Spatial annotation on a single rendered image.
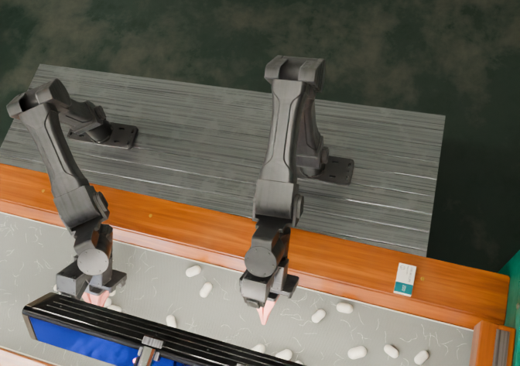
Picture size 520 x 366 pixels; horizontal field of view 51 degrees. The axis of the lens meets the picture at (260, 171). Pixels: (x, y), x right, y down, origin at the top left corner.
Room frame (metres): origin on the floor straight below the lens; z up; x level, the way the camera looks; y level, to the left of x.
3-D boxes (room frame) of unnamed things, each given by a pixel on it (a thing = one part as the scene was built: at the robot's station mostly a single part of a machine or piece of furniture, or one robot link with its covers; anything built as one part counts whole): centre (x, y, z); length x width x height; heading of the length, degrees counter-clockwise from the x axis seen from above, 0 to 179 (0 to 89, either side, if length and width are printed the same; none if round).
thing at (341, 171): (0.56, -0.13, 0.71); 0.20 x 0.07 x 0.08; 55
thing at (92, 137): (0.90, 0.37, 0.71); 0.20 x 0.07 x 0.08; 55
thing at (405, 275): (0.20, -0.19, 0.77); 0.06 x 0.04 x 0.02; 144
